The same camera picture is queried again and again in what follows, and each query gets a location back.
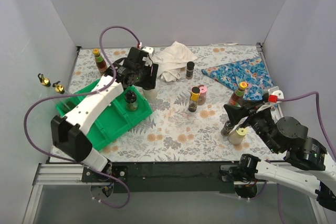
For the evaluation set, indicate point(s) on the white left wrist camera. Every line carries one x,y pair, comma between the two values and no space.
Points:
149,51

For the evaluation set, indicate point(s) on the clear gold-spout oil bottle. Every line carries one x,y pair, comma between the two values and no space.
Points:
66,103

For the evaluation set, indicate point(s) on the black-cap white powder bottle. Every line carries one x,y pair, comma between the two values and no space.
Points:
151,94

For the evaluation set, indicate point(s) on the green plastic organizer tray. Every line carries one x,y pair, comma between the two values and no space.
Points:
116,119

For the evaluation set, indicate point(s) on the gold-cap pepper grinder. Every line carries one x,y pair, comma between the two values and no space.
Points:
194,97

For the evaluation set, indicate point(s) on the white crumpled cloth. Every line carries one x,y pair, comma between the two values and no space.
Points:
171,60

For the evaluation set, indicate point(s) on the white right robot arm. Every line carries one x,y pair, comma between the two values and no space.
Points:
289,136

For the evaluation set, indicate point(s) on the black-lid seasoning shaker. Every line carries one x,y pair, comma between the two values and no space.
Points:
189,69

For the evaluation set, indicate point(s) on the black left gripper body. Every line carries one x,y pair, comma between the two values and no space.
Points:
151,76

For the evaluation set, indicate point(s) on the red chili sauce bottle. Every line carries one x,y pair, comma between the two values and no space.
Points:
238,94
100,62

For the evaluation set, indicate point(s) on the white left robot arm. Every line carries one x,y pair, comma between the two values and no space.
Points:
69,132

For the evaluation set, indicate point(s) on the dark round-cap bottle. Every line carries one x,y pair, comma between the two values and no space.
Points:
227,128

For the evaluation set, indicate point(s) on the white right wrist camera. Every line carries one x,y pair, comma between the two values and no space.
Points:
271,97

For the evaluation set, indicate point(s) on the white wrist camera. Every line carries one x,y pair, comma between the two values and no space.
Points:
149,51
271,97

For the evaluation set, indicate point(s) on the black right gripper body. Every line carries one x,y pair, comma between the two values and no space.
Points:
247,114

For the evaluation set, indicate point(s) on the blue floral cloth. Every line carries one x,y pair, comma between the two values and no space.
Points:
252,71

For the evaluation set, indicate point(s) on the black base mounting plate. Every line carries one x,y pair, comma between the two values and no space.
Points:
222,177

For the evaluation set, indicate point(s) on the pink-lid spice jar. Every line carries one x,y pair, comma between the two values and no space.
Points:
203,93

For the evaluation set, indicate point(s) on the small black-cap spice jar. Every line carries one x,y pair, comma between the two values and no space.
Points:
130,98

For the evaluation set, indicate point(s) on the yellow-lid white sauce bottle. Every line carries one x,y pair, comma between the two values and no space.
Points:
237,135

